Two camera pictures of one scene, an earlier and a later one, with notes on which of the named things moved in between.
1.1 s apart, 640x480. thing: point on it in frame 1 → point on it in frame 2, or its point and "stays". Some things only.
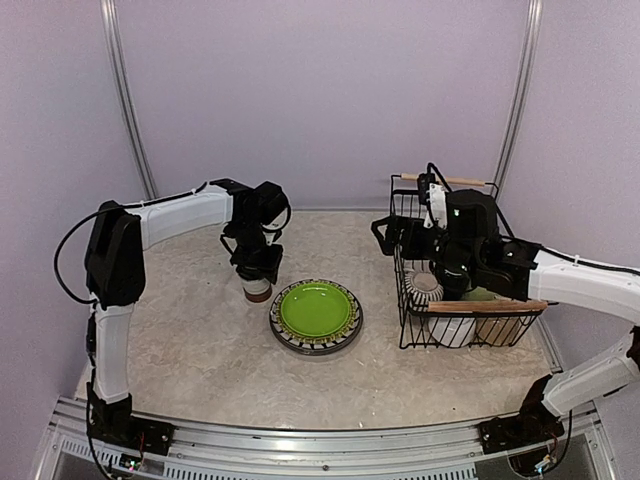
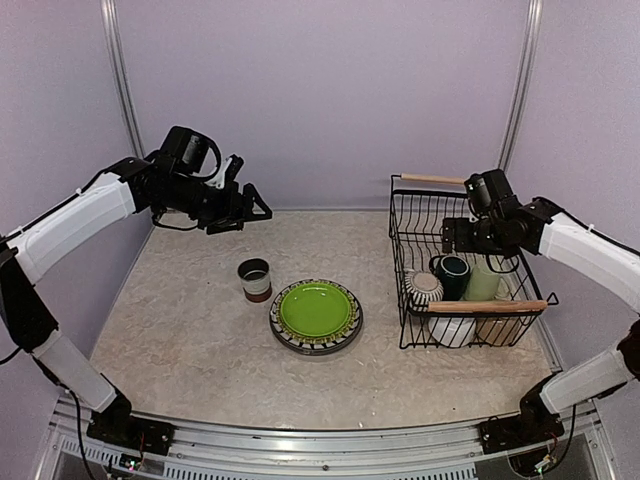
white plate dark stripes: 316,346 stays
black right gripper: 412,249 → 463,242
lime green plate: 315,309 stays
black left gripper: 269,267 → 231,213
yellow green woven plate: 316,339 stays
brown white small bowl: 258,290 stays
